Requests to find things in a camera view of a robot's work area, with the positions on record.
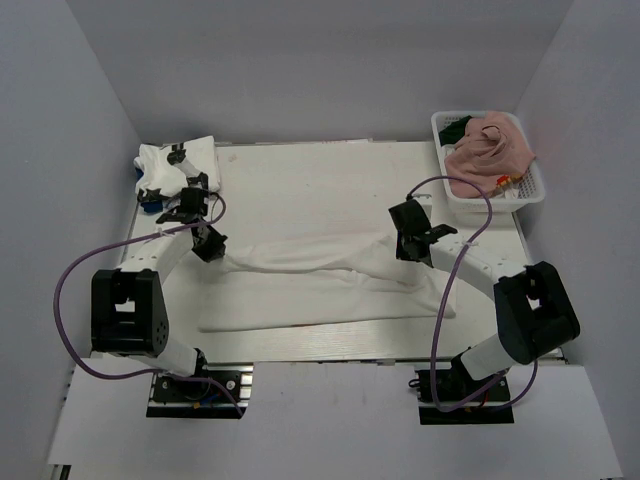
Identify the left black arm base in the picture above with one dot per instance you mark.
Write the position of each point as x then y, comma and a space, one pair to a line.
173, 399

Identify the white plastic basket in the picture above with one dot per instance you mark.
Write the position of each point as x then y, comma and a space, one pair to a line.
531, 188

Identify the white red-print t-shirt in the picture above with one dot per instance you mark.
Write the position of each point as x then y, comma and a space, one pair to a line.
316, 280

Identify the folded white printed t-shirt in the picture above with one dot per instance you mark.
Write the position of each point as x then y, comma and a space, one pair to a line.
163, 167

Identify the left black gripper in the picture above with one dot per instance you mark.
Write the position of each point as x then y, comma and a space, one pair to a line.
215, 250

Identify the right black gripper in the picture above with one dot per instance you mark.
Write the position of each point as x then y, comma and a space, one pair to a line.
402, 254

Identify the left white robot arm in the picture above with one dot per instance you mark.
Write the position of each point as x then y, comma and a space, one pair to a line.
128, 312

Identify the folded blue t-shirt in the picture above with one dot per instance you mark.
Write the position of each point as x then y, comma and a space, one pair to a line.
150, 204

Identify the pink t-shirt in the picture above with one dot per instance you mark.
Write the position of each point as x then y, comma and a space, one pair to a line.
491, 150

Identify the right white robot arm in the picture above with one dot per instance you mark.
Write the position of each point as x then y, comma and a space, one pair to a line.
534, 314

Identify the dark green t-shirt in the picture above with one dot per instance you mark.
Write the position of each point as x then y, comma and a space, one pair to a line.
454, 131

